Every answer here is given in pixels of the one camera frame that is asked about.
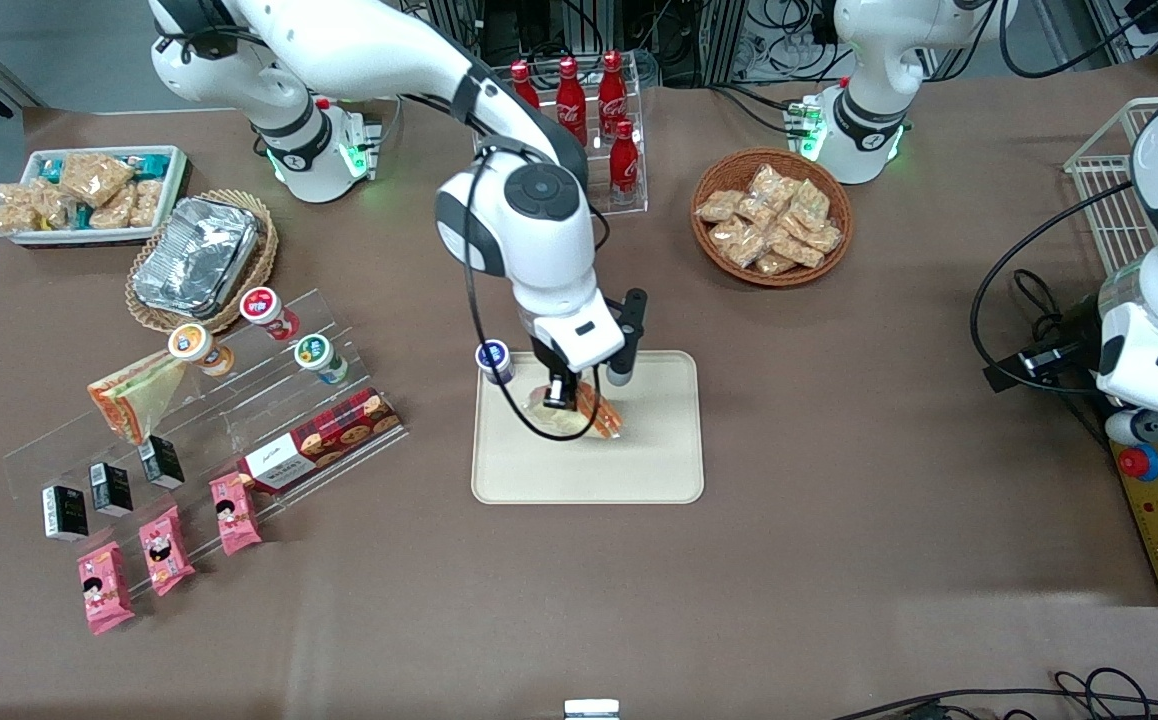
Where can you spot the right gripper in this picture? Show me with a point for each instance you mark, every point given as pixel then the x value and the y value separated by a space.
pixel 561 385

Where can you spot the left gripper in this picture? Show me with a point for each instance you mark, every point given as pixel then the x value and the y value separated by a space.
pixel 1067 352

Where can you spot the triangle sandwich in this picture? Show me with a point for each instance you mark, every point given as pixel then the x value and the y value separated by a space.
pixel 601 415
pixel 144 395

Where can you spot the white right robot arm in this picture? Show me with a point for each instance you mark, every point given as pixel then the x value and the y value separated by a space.
pixel 359 40

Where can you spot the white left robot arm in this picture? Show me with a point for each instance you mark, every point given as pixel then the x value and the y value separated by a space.
pixel 869 60

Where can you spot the beige plastic tray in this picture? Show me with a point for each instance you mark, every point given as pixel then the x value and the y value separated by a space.
pixel 639 450

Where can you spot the blue lid small cup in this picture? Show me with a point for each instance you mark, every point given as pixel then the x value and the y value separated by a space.
pixel 492 355

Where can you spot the clear acrylic bottle rack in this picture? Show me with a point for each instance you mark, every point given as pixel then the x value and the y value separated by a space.
pixel 629 208

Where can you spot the brown paper table cover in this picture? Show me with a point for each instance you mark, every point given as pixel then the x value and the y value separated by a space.
pixel 839 450

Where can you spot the red cola bottle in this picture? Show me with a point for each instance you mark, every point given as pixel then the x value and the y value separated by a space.
pixel 571 90
pixel 623 165
pixel 612 90
pixel 521 85

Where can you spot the red tartan cookie box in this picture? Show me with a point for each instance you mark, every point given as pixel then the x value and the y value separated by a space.
pixel 329 435

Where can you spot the green lid small cup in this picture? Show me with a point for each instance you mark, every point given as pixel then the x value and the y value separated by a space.
pixel 312 350

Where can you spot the round brown wicker basket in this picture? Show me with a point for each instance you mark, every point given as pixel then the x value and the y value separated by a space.
pixel 714 170

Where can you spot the red lid small cup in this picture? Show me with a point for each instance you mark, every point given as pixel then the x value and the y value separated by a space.
pixel 261 305

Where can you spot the oval light wicker basket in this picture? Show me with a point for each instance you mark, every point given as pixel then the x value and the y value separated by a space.
pixel 264 250

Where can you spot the clear acrylic stepped shelf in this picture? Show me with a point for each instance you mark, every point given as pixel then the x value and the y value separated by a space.
pixel 239 400

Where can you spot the pink snack packet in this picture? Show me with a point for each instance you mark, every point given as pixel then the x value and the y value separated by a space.
pixel 236 513
pixel 166 550
pixel 106 590

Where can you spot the grey equipment rack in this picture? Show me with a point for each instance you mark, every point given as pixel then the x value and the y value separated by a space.
pixel 1139 30

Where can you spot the orange lid small cup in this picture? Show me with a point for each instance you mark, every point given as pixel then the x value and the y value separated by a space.
pixel 189 342

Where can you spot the aluminium foil container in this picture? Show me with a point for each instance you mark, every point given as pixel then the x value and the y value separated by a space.
pixel 194 255

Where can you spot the small black carton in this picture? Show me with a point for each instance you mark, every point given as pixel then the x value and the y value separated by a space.
pixel 65 513
pixel 161 462
pixel 111 489

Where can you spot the white plastic bin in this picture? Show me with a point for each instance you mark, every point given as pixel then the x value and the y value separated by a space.
pixel 177 185

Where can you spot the beige rice cracker packet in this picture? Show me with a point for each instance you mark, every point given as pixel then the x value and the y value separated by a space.
pixel 94 178
pixel 54 208
pixel 146 200
pixel 117 210
pixel 15 208

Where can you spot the teal snack packet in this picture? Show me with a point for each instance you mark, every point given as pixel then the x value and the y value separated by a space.
pixel 151 163
pixel 49 168
pixel 82 216

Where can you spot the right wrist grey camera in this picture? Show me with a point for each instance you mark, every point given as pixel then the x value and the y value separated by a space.
pixel 621 365

